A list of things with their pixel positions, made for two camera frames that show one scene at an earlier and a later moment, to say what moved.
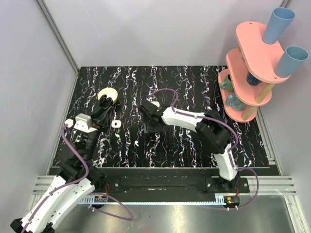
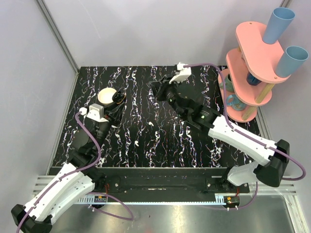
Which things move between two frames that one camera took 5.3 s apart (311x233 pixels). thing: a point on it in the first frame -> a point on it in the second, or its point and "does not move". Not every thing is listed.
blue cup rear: (280, 19) does not move
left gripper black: (101, 116) -> (112, 112)
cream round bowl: (110, 92) does not move
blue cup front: (293, 59) does not move
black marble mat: (123, 142) does not move
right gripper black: (147, 127) -> (159, 88)
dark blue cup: (251, 80) does not move
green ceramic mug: (227, 84) does not move
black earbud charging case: (106, 102) -> (118, 96)
